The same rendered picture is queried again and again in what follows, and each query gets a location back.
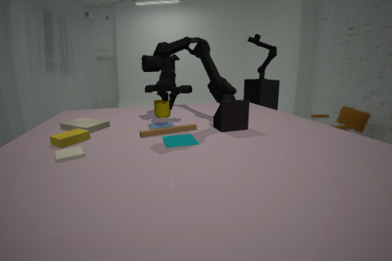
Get tan wooden plank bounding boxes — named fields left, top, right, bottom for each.
left=140, top=124, right=197, bottom=138

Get yellow rectangular block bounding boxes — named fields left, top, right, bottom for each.
left=49, top=128, right=90, bottom=149

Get yellow cup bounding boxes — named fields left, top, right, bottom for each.
left=153, top=99, right=171, bottom=118

